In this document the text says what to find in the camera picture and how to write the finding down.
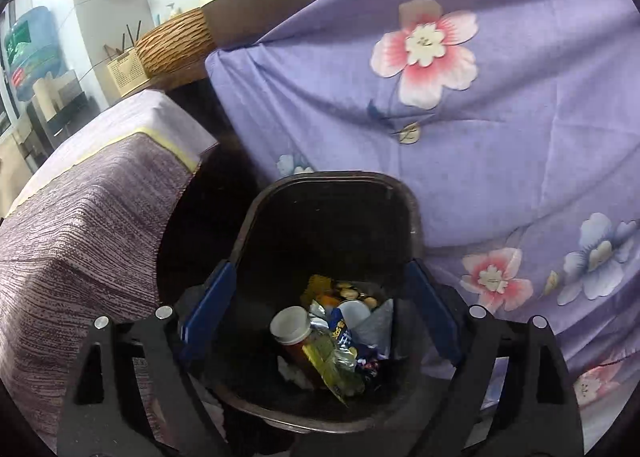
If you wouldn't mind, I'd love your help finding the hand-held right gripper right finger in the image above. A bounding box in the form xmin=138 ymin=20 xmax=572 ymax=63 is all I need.
xmin=404 ymin=261 xmax=586 ymax=457

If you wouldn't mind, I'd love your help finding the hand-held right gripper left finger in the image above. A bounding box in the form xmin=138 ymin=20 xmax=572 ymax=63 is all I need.
xmin=56 ymin=259 xmax=238 ymax=457

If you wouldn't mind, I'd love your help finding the blue snack packet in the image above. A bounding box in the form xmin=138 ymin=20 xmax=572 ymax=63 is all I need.
xmin=327 ymin=309 xmax=383 ymax=378

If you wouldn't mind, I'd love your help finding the white tissue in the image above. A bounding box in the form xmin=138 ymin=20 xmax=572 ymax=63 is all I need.
xmin=276 ymin=356 xmax=313 ymax=390

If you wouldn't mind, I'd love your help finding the green snack packet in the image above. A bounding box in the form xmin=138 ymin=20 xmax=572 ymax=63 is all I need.
xmin=300 ymin=332 xmax=368 ymax=408

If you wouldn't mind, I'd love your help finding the black trash bin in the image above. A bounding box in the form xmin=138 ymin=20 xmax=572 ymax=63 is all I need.
xmin=172 ymin=171 xmax=466 ymax=435

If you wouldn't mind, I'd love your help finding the purple floral cloth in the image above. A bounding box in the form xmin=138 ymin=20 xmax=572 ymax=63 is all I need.
xmin=205 ymin=0 xmax=640 ymax=448

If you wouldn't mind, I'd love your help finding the water dispenser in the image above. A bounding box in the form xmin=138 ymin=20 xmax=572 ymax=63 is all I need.
xmin=0 ymin=102 xmax=56 ymax=172

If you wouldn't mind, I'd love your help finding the beige chopstick holder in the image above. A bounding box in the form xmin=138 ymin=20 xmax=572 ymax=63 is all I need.
xmin=105 ymin=47 xmax=151 ymax=98

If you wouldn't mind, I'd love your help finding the grey cup holder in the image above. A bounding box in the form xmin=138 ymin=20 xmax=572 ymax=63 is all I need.
xmin=47 ymin=71 xmax=88 ymax=130

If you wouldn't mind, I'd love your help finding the paper towel roll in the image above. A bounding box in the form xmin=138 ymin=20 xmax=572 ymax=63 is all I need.
xmin=32 ymin=77 xmax=61 ymax=122

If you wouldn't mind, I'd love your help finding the wicker wash basin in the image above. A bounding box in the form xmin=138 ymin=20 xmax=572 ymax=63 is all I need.
xmin=135 ymin=7 xmax=216 ymax=78

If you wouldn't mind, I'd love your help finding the bunch of chopsticks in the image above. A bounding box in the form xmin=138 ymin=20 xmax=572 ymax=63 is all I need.
xmin=102 ymin=22 xmax=143 ymax=58

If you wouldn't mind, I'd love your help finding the brown rice cooker cream lid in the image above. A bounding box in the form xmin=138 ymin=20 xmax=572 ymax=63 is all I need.
xmin=197 ymin=0 xmax=327 ymax=50

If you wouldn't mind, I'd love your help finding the blue water jug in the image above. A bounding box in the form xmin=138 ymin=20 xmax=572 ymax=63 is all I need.
xmin=2 ymin=6 xmax=66 ymax=102

